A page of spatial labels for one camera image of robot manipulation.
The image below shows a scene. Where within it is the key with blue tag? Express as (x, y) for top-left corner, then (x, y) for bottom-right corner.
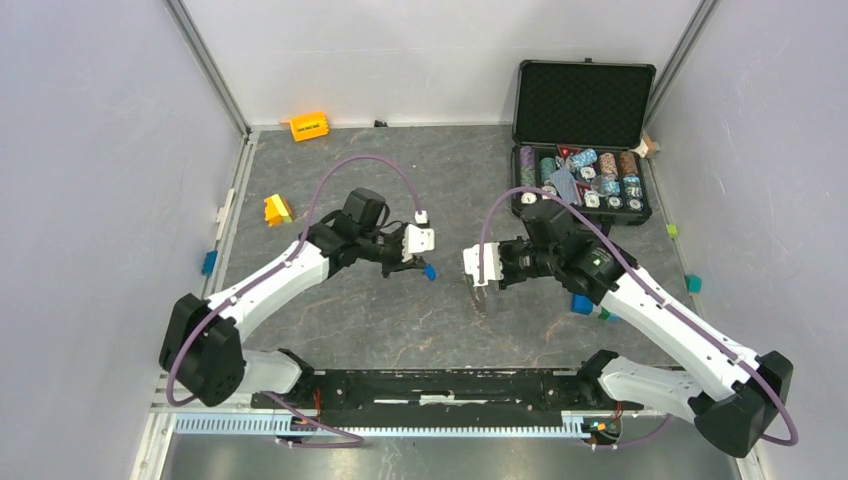
(424, 264), (437, 281)

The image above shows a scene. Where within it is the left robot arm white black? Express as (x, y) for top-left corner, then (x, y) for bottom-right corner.
(159, 187), (435, 408)

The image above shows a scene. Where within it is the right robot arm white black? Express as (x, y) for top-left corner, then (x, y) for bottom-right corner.
(471, 200), (798, 458)

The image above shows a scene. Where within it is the blue green white brick stack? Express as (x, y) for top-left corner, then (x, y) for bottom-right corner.
(570, 294), (619, 322)

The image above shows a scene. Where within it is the playing card deck blue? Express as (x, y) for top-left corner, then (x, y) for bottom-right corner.
(549, 168), (582, 206)

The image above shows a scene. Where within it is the yellow orange brick stack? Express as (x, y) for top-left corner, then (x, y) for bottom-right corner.
(264, 194), (296, 227)

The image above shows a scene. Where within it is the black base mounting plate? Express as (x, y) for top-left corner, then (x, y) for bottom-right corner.
(282, 368), (625, 428)

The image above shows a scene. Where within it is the orange toothed block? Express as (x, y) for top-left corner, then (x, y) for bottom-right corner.
(289, 112), (330, 142)

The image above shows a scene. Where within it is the black poker chip case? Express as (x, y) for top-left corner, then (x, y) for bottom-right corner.
(510, 60), (656, 226)

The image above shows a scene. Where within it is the wooden block behind case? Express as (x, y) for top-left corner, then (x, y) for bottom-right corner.
(635, 132), (662, 159)

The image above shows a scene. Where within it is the teal cube right edge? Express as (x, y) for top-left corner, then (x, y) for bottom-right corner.
(684, 273), (702, 294)

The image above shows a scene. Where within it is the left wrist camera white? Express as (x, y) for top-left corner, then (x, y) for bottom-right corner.
(402, 210), (435, 261)

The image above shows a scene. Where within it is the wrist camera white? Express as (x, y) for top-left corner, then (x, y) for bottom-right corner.
(462, 242), (503, 287)
(402, 210), (435, 261)

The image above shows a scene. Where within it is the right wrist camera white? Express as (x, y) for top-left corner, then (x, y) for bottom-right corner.
(462, 242), (503, 287)

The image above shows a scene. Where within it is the blue cube left rail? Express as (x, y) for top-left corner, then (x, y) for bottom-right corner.
(201, 250), (218, 278)

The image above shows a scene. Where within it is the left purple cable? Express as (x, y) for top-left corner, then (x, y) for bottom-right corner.
(165, 154), (425, 449)

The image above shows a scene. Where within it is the purple cable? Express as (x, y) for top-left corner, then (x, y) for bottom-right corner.
(478, 186), (800, 452)
(165, 154), (425, 449)

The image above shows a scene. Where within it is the white toothed cable rail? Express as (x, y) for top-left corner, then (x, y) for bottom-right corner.
(173, 413), (598, 439)

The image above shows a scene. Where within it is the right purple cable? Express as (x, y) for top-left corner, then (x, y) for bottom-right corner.
(478, 186), (800, 452)

